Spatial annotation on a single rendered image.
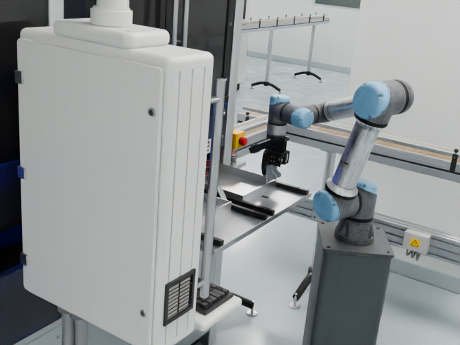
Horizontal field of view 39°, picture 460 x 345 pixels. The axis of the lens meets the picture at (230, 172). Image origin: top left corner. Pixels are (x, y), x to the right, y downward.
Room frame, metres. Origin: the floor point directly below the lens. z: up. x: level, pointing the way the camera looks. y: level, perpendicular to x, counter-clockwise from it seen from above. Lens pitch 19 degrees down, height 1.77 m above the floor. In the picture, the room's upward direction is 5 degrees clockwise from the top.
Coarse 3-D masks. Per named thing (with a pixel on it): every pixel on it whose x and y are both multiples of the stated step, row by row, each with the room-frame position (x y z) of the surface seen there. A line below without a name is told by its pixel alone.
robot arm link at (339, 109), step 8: (400, 80) 2.09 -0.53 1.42; (408, 88) 2.06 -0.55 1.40; (312, 104) 2.39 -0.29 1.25; (320, 104) 2.38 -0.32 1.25; (328, 104) 2.35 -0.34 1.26; (336, 104) 2.31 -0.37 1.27; (344, 104) 2.28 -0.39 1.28; (352, 104) 2.25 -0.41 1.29; (408, 104) 2.05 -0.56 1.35; (320, 112) 2.36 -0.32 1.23; (328, 112) 2.33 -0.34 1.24; (336, 112) 2.30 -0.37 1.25; (344, 112) 2.27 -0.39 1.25; (352, 112) 2.25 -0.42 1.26; (320, 120) 2.36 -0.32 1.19; (328, 120) 2.36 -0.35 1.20
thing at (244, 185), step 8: (208, 160) 2.63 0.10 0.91; (224, 168) 2.58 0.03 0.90; (232, 168) 2.56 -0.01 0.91; (224, 176) 2.53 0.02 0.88; (232, 176) 2.54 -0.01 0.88; (240, 176) 2.54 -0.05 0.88; (248, 176) 2.52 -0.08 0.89; (256, 176) 2.50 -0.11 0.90; (224, 184) 2.43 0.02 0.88; (232, 184) 2.44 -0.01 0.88; (240, 184) 2.44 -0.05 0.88; (248, 184) 2.45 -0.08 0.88; (256, 184) 2.46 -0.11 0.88; (264, 184) 2.38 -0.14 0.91; (272, 184) 2.43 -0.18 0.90; (224, 192) 2.28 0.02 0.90; (232, 192) 2.26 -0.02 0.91; (240, 192) 2.35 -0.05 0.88; (248, 192) 2.27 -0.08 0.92; (256, 192) 2.32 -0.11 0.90; (264, 192) 2.38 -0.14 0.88; (248, 200) 2.27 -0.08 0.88
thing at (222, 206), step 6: (204, 198) 2.22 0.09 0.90; (216, 198) 2.19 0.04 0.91; (204, 204) 2.20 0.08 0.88; (216, 204) 2.19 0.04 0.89; (222, 204) 2.18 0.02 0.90; (228, 204) 2.15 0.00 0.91; (204, 210) 2.14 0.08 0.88; (216, 210) 2.08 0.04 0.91; (222, 210) 2.12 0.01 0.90; (228, 210) 2.15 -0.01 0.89; (204, 216) 2.02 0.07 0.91; (216, 216) 2.08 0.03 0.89; (204, 222) 2.02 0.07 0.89
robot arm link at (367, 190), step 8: (360, 184) 2.17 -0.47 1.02; (368, 184) 2.18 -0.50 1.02; (360, 192) 2.16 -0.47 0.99; (368, 192) 2.17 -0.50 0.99; (376, 192) 2.19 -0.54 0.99; (360, 200) 2.14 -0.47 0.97; (368, 200) 2.17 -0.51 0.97; (360, 208) 2.14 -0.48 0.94; (368, 208) 2.17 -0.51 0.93; (352, 216) 2.17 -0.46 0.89; (360, 216) 2.17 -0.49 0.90; (368, 216) 2.17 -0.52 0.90
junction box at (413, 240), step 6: (408, 234) 2.89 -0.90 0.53; (414, 234) 2.88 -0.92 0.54; (420, 234) 2.88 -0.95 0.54; (426, 234) 2.89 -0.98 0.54; (408, 240) 2.89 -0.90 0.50; (414, 240) 2.87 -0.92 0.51; (420, 240) 2.86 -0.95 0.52; (426, 240) 2.84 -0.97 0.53; (402, 246) 2.90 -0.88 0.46; (408, 246) 2.89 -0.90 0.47; (414, 246) 2.87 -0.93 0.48; (420, 246) 2.86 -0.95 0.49; (426, 246) 2.84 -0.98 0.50; (420, 252) 2.85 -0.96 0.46; (426, 252) 2.85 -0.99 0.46
